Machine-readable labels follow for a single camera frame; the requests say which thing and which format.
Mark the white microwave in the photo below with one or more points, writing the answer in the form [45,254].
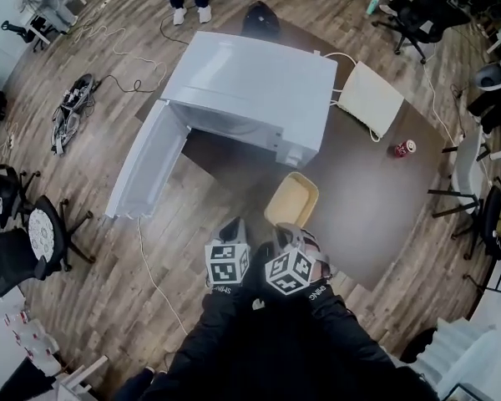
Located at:
[254,77]

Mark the person's right forearm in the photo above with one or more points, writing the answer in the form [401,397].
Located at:
[334,316]

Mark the clear plastic wrapped pack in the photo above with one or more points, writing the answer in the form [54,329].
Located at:
[21,341]

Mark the white stairs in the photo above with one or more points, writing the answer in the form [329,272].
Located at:
[467,349]

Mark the black bag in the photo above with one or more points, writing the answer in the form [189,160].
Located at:
[261,19]

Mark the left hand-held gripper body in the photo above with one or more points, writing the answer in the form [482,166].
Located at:
[225,263]

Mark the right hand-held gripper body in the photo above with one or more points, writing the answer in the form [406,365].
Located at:
[288,272]

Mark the grey harness bundle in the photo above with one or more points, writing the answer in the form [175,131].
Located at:
[71,115]

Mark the white power strip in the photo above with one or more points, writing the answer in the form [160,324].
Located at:
[107,2]

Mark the person's legs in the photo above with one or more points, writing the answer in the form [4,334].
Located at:
[144,384]

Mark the black mesh office chair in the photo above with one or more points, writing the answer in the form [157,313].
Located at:
[421,15]

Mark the teal bottle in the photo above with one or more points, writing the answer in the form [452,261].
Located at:
[371,6]

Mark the person's torso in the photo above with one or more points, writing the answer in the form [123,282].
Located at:
[284,349]

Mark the cream tote bag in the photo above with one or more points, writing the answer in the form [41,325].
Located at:
[369,94]

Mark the white chair with black legs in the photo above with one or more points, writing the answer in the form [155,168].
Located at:
[467,169]

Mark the red drink can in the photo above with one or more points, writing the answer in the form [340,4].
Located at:
[401,149]

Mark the black office chair with headrest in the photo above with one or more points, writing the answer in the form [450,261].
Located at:
[21,31]

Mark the person's left forearm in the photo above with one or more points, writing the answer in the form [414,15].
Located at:
[221,316]

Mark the black chair with lace cushion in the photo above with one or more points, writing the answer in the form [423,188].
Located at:
[42,240]

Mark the yellow plastic bowl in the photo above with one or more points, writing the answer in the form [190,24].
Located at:
[288,201]

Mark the white stool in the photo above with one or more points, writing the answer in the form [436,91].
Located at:
[81,376]

